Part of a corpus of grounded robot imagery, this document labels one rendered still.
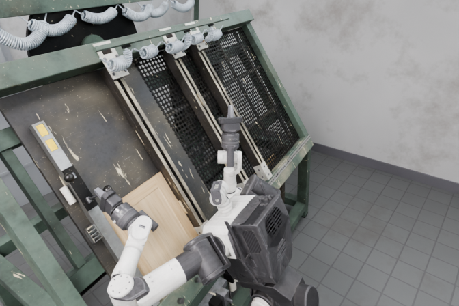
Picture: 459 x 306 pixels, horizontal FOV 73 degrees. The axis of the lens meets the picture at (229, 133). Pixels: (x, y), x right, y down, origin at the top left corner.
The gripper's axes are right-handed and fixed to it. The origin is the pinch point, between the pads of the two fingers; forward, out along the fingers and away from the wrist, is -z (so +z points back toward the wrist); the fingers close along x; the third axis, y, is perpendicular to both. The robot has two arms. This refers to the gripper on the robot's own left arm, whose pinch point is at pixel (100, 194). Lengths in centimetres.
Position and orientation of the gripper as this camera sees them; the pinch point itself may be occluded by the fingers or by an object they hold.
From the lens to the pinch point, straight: 139.8
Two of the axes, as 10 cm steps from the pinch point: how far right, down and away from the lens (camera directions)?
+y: 5.4, -4.1, 7.4
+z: 7.8, 5.7, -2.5
